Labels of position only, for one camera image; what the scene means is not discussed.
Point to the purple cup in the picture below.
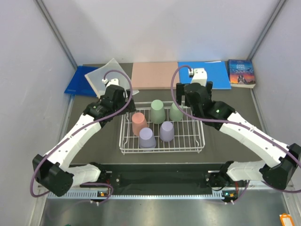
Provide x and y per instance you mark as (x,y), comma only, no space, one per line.
(166,132)
(146,138)

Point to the book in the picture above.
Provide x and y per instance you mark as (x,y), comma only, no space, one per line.
(241,73)

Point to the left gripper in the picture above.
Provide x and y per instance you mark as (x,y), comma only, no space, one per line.
(130,108)

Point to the white wire dish rack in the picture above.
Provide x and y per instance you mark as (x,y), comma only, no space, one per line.
(186,135)

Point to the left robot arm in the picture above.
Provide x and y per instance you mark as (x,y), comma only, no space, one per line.
(53,170)

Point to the pink board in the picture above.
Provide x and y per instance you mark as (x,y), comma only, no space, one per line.
(155,75)

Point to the pink cup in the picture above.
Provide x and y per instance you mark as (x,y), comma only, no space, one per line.
(138,122)

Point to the dark blue folder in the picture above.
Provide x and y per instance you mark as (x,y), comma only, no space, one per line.
(79,85)

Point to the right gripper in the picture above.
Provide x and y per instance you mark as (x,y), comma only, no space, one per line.
(180,92)

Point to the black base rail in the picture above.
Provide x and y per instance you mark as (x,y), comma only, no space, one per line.
(164,179)

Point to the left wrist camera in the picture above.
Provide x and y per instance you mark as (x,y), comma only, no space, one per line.
(107,82)

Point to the green cup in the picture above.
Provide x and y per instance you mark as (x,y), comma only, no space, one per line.
(174,113)
(157,112)

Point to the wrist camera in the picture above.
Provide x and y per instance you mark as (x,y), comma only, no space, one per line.
(107,82)
(198,75)

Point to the orange key tag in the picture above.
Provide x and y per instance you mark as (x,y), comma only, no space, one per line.
(286,220)

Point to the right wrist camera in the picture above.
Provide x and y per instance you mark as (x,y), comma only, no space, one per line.
(198,75)

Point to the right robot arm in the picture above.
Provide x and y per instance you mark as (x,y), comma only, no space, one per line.
(278,161)

